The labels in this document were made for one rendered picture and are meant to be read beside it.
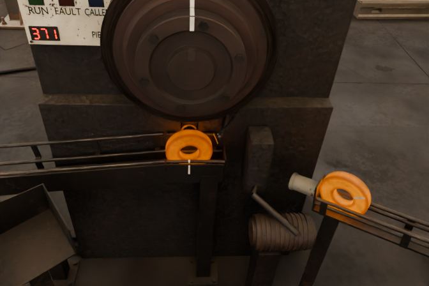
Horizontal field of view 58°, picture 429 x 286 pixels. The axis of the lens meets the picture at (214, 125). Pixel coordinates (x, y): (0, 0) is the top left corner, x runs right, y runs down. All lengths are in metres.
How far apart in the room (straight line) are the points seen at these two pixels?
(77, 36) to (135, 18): 0.28
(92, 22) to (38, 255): 0.68
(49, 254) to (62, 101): 0.46
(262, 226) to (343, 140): 1.40
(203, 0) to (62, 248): 0.80
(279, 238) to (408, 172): 1.38
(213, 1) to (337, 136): 1.87
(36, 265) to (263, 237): 0.70
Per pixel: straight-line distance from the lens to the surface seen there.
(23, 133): 2.69
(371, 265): 2.07
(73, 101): 1.32
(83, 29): 1.20
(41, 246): 1.29
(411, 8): 4.77
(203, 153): 1.29
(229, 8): 0.96
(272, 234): 1.38
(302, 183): 1.31
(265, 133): 1.29
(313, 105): 1.34
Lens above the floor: 1.62
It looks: 39 degrees down
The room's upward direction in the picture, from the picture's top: 4 degrees clockwise
